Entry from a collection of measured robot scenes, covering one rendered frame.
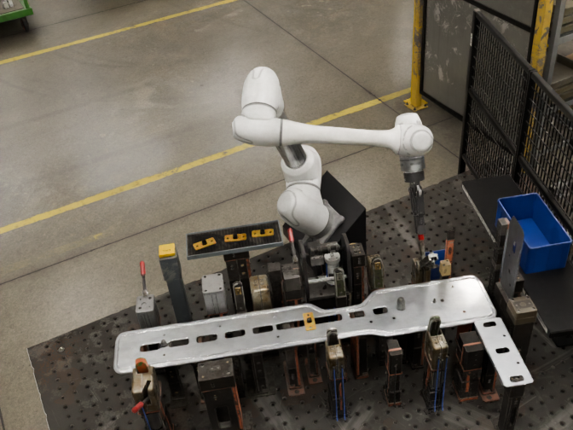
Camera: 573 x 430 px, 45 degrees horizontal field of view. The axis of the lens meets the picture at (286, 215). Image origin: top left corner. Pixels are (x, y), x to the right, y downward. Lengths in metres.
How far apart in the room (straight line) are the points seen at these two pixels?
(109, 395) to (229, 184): 2.43
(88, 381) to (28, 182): 2.81
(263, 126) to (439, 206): 1.30
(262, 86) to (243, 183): 2.40
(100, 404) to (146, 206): 2.29
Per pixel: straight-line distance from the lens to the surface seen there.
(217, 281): 2.55
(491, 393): 2.72
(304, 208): 2.94
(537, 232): 2.89
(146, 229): 4.67
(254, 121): 2.50
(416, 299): 2.59
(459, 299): 2.61
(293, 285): 2.59
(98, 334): 3.08
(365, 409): 2.64
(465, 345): 2.49
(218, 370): 2.38
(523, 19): 4.51
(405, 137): 2.35
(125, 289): 4.28
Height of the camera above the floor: 2.86
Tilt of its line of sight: 39 degrees down
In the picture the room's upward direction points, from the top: 6 degrees counter-clockwise
